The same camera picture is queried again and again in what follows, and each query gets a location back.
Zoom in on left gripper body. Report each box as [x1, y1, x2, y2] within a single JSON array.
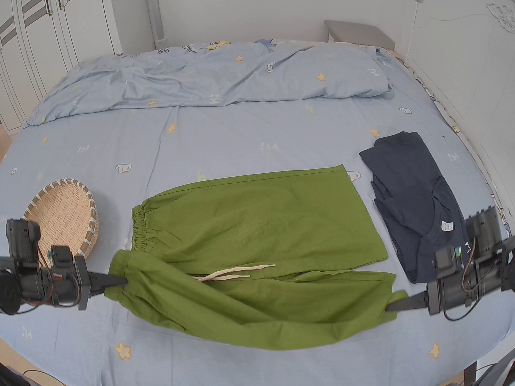
[[39, 255, 90, 312]]

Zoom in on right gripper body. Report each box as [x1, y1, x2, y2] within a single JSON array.
[[427, 276, 469, 317]]

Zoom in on green shorts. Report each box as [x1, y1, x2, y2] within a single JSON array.
[[104, 164, 409, 352]]

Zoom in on round woven basket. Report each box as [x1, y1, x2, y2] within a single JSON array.
[[23, 179, 99, 268]]

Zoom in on bed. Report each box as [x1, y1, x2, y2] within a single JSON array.
[[0, 0, 515, 386]]

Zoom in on dark blue T-shirt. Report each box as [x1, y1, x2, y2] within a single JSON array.
[[359, 132, 483, 284]]

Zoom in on pale blue quilt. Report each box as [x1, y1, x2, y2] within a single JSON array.
[[22, 39, 397, 127]]

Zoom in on white wardrobe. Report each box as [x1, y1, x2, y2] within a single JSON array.
[[0, 0, 123, 136]]

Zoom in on grey bedside table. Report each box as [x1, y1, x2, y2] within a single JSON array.
[[325, 19, 397, 51]]

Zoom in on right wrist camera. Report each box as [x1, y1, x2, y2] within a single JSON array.
[[434, 248, 459, 280]]

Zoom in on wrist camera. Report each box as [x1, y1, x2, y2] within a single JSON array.
[[434, 248, 459, 280], [50, 246, 74, 272]]

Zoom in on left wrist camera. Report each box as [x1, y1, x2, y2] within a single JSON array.
[[50, 246, 74, 272]]

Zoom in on pale grey wall duct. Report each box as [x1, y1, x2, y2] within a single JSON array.
[[144, 0, 165, 41]]

